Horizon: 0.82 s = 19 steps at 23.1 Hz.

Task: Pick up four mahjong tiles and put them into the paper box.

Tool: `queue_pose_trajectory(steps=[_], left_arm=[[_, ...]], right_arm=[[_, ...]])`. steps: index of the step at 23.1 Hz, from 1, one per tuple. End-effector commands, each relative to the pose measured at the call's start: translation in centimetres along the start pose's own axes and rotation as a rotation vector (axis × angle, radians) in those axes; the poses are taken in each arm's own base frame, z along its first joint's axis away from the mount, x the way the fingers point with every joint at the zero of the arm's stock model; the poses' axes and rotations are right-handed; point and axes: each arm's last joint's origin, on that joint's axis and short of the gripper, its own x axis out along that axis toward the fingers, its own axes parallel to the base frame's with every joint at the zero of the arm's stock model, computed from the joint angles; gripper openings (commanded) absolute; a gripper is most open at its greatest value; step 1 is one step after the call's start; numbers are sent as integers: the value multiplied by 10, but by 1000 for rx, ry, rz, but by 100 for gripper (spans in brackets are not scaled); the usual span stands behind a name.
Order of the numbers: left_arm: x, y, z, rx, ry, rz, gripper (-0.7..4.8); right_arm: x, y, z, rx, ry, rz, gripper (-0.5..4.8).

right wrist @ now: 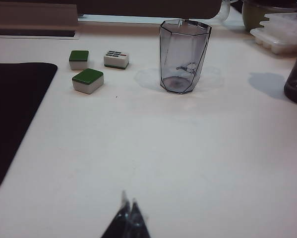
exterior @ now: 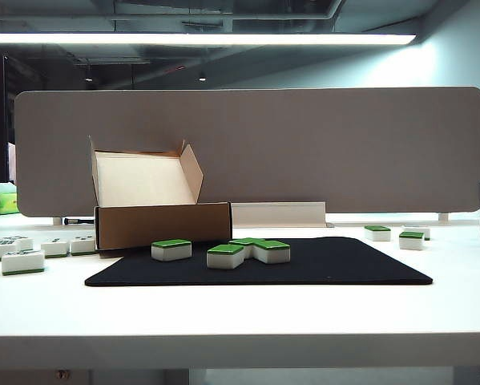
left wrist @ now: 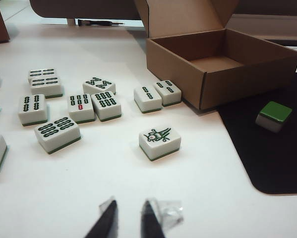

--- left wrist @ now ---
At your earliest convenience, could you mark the three bamboo mahjong tile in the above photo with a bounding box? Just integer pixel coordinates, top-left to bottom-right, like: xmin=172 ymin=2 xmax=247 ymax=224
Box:
xmin=152 ymin=79 xmax=182 ymax=108

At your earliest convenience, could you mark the eight bamboo mahjong tile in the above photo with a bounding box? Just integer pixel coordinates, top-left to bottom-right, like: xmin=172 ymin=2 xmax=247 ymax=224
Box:
xmin=82 ymin=76 xmax=117 ymax=96

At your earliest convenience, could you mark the black mouse mat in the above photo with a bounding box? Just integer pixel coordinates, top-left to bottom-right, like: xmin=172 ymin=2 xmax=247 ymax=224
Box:
xmin=215 ymin=71 xmax=297 ymax=196

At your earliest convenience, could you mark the seven bamboo mahjong tile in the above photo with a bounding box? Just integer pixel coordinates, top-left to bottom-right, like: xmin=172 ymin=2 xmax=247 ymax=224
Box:
xmin=67 ymin=93 xmax=97 ymax=124

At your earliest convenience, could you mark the two bamboo mahjong tile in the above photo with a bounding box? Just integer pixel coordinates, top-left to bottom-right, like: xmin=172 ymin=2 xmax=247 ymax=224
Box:
xmin=133 ymin=84 xmax=163 ymax=114

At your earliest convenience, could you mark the four bamboo mahjong tile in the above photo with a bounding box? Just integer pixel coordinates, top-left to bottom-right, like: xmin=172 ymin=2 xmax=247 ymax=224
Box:
xmin=28 ymin=67 xmax=58 ymax=79
xmin=29 ymin=76 xmax=64 ymax=99
xmin=17 ymin=93 xmax=50 ymax=127

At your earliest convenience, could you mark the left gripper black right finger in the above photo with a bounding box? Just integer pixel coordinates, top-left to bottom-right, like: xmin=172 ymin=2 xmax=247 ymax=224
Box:
xmin=140 ymin=197 xmax=184 ymax=238

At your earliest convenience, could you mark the black marker pen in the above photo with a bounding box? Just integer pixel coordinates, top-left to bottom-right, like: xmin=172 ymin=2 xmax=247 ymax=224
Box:
xmin=77 ymin=18 xmax=126 ymax=27

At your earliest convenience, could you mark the brown felt desk divider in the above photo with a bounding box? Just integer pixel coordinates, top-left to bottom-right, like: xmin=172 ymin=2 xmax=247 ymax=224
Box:
xmin=29 ymin=0 xmax=297 ymax=20

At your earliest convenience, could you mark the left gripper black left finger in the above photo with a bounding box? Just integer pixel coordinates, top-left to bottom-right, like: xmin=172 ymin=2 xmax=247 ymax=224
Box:
xmin=84 ymin=196 xmax=119 ymax=238

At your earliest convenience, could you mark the six bamboo mahjong tile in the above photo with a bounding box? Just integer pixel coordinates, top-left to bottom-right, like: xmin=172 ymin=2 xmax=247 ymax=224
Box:
xmin=34 ymin=116 xmax=82 ymax=155
xmin=90 ymin=91 xmax=122 ymax=122

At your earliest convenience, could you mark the one bamboo bird mahjong tile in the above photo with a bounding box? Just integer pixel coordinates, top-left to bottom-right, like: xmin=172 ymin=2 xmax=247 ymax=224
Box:
xmin=138 ymin=125 xmax=182 ymax=162

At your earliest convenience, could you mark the brown paper box with lid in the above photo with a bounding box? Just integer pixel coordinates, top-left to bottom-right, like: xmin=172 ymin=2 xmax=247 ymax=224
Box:
xmin=134 ymin=0 xmax=297 ymax=112

